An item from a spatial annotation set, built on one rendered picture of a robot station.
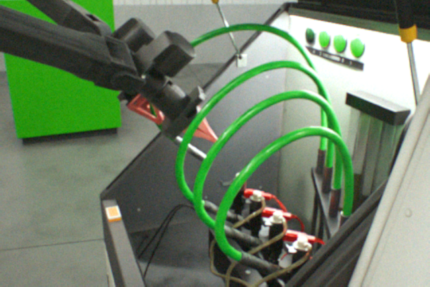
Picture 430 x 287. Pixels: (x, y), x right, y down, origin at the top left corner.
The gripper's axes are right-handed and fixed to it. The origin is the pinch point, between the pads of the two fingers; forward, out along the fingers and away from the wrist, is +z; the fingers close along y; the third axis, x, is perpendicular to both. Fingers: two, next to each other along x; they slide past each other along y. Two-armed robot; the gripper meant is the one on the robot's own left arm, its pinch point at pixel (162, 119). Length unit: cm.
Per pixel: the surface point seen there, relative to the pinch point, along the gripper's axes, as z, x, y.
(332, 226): 37.2, -16.2, -5.1
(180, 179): 14.2, -3.5, -16.3
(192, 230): 23.2, 25.8, 25.2
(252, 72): 7.8, -23.9, -11.6
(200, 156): 10.9, 0.3, 4.8
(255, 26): -1.5, -27.5, 2.4
